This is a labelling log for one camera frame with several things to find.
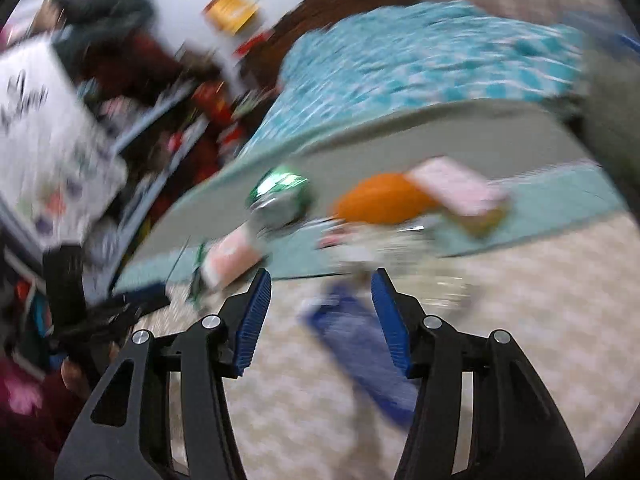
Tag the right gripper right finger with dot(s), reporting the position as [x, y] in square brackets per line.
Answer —
[518, 431]

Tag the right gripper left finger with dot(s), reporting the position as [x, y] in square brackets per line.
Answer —
[123, 432]

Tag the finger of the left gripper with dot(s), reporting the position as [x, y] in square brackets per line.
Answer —
[137, 302]

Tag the blue white milk carton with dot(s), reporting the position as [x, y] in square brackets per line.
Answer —
[352, 334]

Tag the green soda can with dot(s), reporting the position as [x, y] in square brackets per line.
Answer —
[281, 197]

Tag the pink yellow box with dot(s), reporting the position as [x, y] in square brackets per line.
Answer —
[475, 203]

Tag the person's left hand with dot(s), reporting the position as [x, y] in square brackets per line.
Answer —
[73, 373]

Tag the pink white small packet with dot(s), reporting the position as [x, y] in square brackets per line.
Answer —
[230, 257]

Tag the white home print cloth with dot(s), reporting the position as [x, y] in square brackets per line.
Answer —
[58, 175]

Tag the grey storage shelf unit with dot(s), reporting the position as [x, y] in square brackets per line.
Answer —
[153, 147]

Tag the dark carved wooden headboard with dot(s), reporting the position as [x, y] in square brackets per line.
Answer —
[261, 57]

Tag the teal patterned quilt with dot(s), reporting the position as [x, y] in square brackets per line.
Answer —
[401, 57]

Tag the red yellow wall calendar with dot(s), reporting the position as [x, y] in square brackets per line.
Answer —
[235, 21]

